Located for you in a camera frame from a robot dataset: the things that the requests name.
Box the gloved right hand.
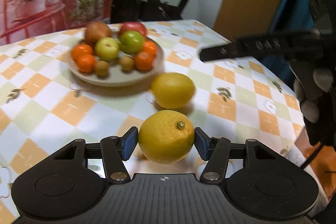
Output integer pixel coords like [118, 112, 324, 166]
[290, 61, 335, 147]

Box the green apple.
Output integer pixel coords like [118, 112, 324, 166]
[119, 31, 145, 55]

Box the brown kiwi right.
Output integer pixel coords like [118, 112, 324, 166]
[119, 56, 135, 72]

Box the dull red apple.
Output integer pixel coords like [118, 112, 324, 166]
[84, 22, 111, 46]

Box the orange mandarin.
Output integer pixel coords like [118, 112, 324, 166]
[134, 52, 154, 71]
[75, 54, 96, 74]
[71, 44, 94, 61]
[142, 40, 157, 56]

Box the bright red apple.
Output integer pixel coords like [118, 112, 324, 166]
[118, 22, 147, 38]

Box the yellow lemon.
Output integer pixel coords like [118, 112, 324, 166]
[138, 110, 195, 164]
[151, 72, 196, 109]

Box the yellow-green apple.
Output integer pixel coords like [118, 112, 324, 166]
[94, 37, 119, 62]

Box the checkered floral tablecloth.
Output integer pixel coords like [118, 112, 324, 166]
[1, 20, 303, 223]

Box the brown kiwi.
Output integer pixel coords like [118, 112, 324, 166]
[94, 60, 109, 77]
[119, 56, 135, 72]

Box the beige round plate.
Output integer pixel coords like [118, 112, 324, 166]
[65, 38, 165, 87]

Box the brown kiwi left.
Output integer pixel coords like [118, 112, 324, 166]
[94, 60, 109, 77]

